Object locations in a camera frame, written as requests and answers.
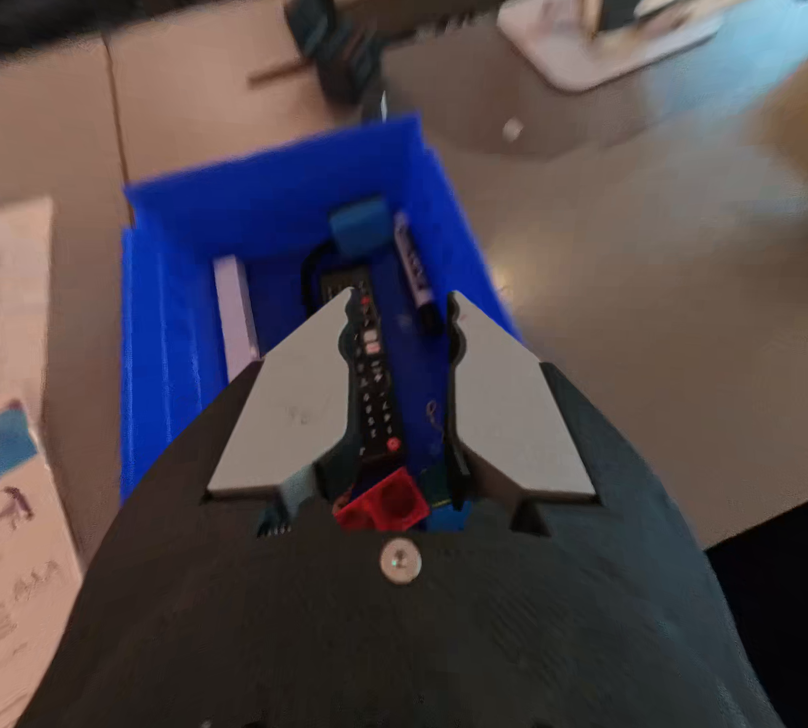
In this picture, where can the blue whiteboard eraser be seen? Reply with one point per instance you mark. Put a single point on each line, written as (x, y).
(360, 226)

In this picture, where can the blue printed card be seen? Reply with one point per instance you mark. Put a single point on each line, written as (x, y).
(16, 441)

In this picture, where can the red toy block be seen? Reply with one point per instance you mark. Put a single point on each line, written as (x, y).
(385, 504)

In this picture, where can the black remote control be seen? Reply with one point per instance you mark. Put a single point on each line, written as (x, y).
(372, 374)

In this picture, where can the small white piece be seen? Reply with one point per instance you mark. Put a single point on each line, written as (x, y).
(512, 129)

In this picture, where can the blue toy block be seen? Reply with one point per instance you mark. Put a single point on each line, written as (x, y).
(449, 516)

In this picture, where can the black battery charger case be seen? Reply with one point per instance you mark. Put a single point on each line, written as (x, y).
(334, 40)

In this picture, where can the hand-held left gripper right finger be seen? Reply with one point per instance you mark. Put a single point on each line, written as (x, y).
(517, 418)

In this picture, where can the white block strip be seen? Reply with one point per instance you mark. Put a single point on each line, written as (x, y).
(237, 311)

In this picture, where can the yellow rubber band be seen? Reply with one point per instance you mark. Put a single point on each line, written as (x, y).
(432, 412)

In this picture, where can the black whiteboard marker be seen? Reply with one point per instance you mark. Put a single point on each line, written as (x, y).
(413, 273)

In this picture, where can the blue storage bin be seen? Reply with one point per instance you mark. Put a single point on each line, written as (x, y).
(252, 204)

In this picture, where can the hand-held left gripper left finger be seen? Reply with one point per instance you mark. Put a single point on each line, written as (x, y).
(284, 418)

